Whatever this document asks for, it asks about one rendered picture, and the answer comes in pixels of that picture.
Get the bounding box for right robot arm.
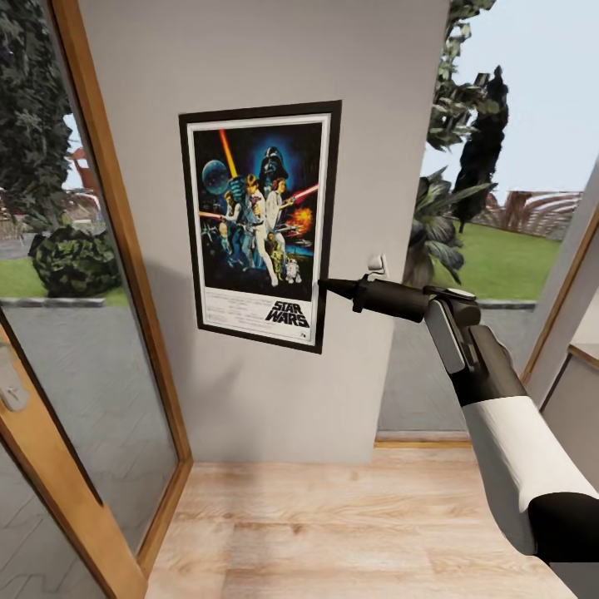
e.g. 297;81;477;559
319;252;599;599

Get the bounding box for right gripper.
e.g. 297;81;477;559
319;274;412;317

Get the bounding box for poster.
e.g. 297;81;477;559
178;100;343;354

